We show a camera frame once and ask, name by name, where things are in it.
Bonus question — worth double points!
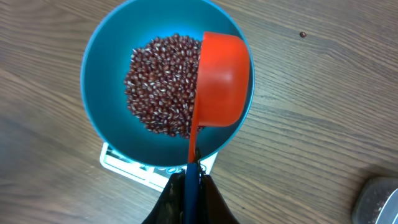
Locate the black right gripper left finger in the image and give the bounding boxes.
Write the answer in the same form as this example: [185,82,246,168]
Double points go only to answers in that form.
[142,171,185,224]

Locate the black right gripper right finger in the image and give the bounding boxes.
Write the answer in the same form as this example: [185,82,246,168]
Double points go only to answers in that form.
[198,175,239,224]

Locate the red measuring scoop blue handle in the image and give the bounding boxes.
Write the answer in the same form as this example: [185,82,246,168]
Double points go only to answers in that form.
[183,32,250,223]

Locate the white digital kitchen scale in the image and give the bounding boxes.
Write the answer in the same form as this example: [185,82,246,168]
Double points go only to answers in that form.
[99,141,218,193]

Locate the red beans in bowl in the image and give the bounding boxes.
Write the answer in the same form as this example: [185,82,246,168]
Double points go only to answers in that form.
[124,33,202,139]

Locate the blue bowl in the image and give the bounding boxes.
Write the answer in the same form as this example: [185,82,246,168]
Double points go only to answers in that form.
[80,0,244,167]

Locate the clear plastic bean container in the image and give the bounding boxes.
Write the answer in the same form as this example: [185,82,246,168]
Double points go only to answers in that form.
[351,177,397,224]

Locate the stray red bean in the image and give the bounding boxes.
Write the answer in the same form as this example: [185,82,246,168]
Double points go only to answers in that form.
[299,32,307,38]

